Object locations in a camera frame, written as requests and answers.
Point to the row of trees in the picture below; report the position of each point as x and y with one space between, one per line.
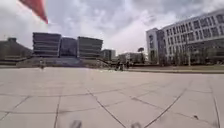
193 55

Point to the pale multi-storey building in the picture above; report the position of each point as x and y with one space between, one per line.
193 36

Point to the red cloth flap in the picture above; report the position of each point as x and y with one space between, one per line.
36 8

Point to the tree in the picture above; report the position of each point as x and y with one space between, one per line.
141 50

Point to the low distant building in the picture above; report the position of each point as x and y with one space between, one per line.
130 57

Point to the low brown building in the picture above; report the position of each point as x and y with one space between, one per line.
13 50

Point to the small grey building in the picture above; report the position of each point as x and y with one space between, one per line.
108 54

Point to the person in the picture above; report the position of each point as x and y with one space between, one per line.
41 63

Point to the pale stone slab plaza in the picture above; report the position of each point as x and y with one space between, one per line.
110 90

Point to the group of people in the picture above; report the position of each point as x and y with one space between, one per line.
120 65

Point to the low stone kerb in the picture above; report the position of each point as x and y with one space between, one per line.
176 70

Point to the robot's own part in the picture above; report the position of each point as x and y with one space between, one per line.
136 125
76 124

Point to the grey three-block building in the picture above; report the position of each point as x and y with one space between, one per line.
66 46

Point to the wide grey steps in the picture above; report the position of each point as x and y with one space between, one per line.
56 62

